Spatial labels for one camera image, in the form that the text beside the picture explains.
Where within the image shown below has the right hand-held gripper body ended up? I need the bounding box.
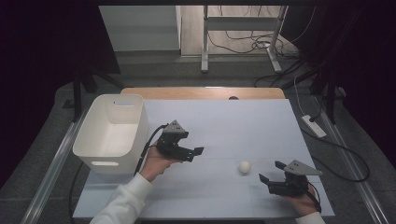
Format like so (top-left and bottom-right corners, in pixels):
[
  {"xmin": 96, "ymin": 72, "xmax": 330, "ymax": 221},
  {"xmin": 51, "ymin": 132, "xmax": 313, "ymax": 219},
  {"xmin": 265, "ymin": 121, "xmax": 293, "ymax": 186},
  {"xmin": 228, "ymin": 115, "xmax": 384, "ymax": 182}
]
[{"xmin": 267, "ymin": 160, "xmax": 323, "ymax": 198}]

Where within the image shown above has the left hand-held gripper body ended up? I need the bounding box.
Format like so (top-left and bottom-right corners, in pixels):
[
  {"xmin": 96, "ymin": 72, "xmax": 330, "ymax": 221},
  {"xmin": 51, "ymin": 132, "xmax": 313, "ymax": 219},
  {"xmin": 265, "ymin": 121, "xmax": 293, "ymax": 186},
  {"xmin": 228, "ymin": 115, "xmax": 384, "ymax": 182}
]
[{"xmin": 155, "ymin": 119, "xmax": 195, "ymax": 162}]

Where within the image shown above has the cream white ball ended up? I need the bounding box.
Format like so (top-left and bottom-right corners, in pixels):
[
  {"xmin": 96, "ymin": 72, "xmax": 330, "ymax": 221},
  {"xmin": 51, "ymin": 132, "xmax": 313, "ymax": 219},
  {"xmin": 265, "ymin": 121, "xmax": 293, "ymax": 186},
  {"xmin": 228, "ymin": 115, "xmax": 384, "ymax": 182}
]
[{"xmin": 238, "ymin": 160, "xmax": 252, "ymax": 175}]

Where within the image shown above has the white plastic storage bin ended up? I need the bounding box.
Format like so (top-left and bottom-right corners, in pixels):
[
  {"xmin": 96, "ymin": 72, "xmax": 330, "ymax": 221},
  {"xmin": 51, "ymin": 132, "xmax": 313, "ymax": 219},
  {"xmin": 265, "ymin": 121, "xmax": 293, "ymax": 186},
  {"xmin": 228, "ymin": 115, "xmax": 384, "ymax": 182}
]
[{"xmin": 72, "ymin": 93, "xmax": 149, "ymax": 175}]

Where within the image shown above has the person's right hand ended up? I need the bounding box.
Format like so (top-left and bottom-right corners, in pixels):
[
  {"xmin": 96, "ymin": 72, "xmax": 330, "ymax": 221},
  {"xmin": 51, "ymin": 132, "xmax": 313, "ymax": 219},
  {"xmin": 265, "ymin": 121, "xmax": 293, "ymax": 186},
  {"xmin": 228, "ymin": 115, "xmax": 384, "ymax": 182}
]
[{"xmin": 283, "ymin": 185, "xmax": 319, "ymax": 217}]

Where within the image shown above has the person's left hand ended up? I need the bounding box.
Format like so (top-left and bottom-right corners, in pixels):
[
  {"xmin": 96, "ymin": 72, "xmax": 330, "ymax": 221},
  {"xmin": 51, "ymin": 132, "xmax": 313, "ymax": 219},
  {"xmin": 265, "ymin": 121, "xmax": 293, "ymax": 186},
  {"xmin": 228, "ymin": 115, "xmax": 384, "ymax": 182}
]
[{"xmin": 138, "ymin": 144, "xmax": 182, "ymax": 183}]

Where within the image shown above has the white table cover board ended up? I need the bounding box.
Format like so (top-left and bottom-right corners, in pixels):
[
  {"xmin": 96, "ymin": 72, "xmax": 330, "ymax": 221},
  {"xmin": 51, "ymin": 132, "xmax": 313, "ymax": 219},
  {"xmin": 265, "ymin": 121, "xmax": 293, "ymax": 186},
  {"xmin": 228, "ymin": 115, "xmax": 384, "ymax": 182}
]
[{"xmin": 73, "ymin": 98, "xmax": 335, "ymax": 219}]

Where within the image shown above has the white power strip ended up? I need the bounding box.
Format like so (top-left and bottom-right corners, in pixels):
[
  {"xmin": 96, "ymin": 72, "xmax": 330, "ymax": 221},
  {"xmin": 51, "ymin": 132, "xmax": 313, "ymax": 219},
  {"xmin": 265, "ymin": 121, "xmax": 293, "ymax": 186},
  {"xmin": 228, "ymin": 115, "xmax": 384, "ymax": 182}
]
[{"xmin": 301, "ymin": 114, "xmax": 328, "ymax": 139}]

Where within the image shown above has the wooden table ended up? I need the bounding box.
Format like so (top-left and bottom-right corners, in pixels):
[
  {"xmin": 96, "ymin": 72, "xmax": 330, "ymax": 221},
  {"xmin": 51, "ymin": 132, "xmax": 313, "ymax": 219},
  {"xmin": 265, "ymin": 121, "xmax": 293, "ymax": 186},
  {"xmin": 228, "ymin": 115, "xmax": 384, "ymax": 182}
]
[{"xmin": 120, "ymin": 87, "xmax": 286, "ymax": 101}]

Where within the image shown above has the black tripod stand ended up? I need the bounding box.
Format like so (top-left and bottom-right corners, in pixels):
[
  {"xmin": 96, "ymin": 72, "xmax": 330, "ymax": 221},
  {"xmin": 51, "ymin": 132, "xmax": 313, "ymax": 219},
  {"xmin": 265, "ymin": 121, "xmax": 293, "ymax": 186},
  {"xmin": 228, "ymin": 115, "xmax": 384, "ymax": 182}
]
[
  {"xmin": 310, "ymin": 69, "xmax": 347, "ymax": 125},
  {"xmin": 63, "ymin": 63, "xmax": 126, "ymax": 123}
]

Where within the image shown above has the white metal stand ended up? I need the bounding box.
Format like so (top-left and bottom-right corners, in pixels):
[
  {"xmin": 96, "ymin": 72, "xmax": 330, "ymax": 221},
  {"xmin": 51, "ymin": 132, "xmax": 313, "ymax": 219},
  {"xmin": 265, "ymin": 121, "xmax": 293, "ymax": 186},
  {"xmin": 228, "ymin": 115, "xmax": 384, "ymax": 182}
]
[{"xmin": 200, "ymin": 5, "xmax": 290, "ymax": 75}]

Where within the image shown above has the white cabinet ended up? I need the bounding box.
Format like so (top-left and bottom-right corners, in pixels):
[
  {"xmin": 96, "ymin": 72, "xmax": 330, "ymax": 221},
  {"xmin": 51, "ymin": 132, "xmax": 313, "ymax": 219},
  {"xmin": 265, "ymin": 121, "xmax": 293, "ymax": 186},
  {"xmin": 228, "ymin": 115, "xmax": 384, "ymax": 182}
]
[{"xmin": 98, "ymin": 5, "xmax": 182, "ymax": 52}]

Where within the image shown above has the dark curtain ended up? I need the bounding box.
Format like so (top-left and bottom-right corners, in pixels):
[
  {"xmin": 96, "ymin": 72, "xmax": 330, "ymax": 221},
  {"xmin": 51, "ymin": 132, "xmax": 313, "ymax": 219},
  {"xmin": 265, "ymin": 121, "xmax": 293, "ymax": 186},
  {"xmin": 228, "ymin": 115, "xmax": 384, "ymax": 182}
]
[
  {"xmin": 306, "ymin": 0, "xmax": 396, "ymax": 171},
  {"xmin": 0, "ymin": 0, "xmax": 121, "ymax": 189}
]

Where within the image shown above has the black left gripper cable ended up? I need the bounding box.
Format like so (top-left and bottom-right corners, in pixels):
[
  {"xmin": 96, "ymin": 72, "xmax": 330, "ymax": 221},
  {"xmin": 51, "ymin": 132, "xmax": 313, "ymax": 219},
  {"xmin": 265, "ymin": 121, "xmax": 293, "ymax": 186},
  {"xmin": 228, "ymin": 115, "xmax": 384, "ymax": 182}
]
[{"xmin": 134, "ymin": 123, "xmax": 169, "ymax": 176}]

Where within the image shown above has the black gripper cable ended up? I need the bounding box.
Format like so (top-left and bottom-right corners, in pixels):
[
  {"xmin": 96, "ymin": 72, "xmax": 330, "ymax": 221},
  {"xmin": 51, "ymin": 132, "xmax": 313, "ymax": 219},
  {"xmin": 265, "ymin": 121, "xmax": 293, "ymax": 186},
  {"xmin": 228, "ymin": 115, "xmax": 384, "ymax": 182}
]
[
  {"xmin": 134, "ymin": 123, "xmax": 169, "ymax": 176},
  {"xmin": 306, "ymin": 182, "xmax": 322, "ymax": 213}
]

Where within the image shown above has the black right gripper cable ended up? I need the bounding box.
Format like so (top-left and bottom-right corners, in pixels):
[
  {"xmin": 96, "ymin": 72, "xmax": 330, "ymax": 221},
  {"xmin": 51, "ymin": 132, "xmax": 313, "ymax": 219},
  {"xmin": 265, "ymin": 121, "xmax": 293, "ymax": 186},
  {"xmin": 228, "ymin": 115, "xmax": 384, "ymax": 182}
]
[{"xmin": 306, "ymin": 182, "xmax": 322, "ymax": 213}]

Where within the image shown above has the aluminium floor rail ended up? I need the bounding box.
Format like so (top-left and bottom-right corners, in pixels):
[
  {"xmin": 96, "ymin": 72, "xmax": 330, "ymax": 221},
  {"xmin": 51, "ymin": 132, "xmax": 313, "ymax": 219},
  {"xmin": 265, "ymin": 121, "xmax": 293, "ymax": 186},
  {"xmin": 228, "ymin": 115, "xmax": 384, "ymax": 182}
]
[
  {"xmin": 20, "ymin": 105, "xmax": 92, "ymax": 224},
  {"xmin": 313, "ymin": 95, "xmax": 390, "ymax": 224}
]

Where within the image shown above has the black power strip cable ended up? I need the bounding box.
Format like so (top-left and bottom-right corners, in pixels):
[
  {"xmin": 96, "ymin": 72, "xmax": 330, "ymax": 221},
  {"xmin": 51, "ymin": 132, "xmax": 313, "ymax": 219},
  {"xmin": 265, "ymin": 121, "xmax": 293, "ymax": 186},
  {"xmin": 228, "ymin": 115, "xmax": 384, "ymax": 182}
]
[{"xmin": 300, "ymin": 124, "xmax": 372, "ymax": 183}]

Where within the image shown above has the black floor cable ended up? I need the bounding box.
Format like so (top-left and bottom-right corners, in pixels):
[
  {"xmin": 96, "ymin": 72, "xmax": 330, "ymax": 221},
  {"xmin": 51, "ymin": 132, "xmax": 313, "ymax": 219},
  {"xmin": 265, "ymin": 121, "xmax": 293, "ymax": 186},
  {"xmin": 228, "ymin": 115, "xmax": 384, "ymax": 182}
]
[{"xmin": 68, "ymin": 161, "xmax": 86, "ymax": 224}]

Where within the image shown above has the tangle of floor cables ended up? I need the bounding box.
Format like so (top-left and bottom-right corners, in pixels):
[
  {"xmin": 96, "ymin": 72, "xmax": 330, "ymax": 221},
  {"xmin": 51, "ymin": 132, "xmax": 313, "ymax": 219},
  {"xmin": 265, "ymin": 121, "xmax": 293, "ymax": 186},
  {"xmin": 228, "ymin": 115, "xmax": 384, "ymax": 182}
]
[{"xmin": 207, "ymin": 5, "xmax": 317, "ymax": 61}]

